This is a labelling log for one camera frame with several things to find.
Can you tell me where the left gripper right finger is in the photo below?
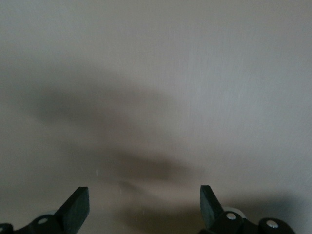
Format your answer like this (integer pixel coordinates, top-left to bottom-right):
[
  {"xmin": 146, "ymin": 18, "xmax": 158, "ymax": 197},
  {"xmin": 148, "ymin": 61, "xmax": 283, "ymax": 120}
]
[{"xmin": 198, "ymin": 185, "xmax": 245, "ymax": 234}]

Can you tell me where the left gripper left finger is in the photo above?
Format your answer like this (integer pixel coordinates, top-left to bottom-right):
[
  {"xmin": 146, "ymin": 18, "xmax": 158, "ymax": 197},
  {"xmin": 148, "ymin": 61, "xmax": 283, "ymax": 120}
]
[{"xmin": 24, "ymin": 187, "xmax": 90, "ymax": 234}]

